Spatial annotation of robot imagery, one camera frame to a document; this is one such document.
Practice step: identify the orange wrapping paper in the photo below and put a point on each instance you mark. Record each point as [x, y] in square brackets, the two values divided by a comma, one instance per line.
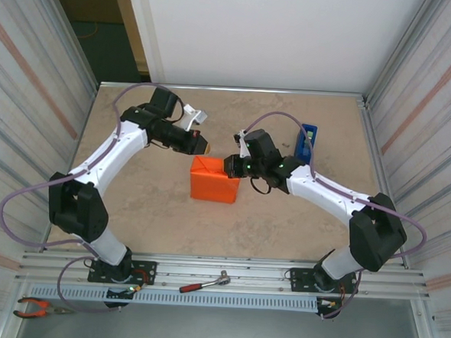
[213, 183]

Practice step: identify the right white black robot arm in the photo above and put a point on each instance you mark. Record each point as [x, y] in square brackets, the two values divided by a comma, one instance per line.
[323, 198]

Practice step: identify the blue tape dispenser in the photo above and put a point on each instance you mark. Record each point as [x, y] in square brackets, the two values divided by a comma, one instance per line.
[301, 148]

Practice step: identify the green tape roll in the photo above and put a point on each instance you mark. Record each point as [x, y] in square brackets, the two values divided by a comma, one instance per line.
[309, 136]

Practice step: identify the beige door edge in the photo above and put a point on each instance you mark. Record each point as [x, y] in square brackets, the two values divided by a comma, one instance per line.
[127, 17]

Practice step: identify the yellow power connector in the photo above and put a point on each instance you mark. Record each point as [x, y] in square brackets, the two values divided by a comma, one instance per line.
[332, 304]
[137, 288]

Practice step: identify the aluminium table end rail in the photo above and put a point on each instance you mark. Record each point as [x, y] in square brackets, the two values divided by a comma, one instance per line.
[234, 89]

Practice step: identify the long aluminium base rail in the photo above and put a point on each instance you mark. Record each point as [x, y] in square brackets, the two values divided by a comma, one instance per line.
[261, 272]

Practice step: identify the aluminium table side rail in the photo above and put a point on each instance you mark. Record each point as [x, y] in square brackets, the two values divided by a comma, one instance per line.
[378, 147]

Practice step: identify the white door frame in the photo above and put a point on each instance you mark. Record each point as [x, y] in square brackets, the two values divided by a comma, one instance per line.
[143, 18]

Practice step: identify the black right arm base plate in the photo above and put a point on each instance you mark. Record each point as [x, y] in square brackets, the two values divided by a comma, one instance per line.
[299, 275]

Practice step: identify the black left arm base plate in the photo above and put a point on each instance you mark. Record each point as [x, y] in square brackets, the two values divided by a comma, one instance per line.
[148, 265]

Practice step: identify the aluminium frame post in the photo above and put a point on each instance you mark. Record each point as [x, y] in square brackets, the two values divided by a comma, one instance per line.
[399, 53]

